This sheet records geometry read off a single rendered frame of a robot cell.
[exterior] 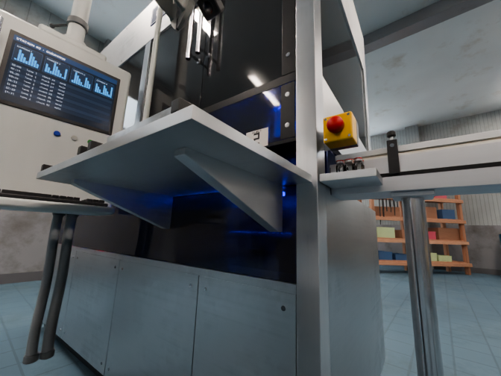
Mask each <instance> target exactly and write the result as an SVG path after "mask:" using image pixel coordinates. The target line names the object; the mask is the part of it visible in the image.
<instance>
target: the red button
mask: <svg viewBox="0 0 501 376"><path fill-rule="evenodd" d="M343 127H344V121H343V119H342V118H341V117H340V116H333V117H331V118H330V119H329V120H328V121H327V129H328V130H329V132H331V133H333V134H336V133H338V132H340V131H341V130H342V129H343Z"/></svg>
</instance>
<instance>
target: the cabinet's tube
mask: <svg viewBox="0 0 501 376"><path fill-rule="evenodd" d="M91 5H92V0H74V2H73V5H72V12H71V15H70V16H68V19H67V22H66V24H52V23H50V24H49V26H50V27H51V28H55V27H67V26H68V28H67V32H66V34H64V35H65V36H67V37H69V38H71V39H73V40H75V41H77V42H79V43H81V44H83V45H85V46H86V44H85V43H84V38H85V35H87V34H88V30H89V26H88V24H87V23H88V19H89V12H90V9H91Z"/></svg>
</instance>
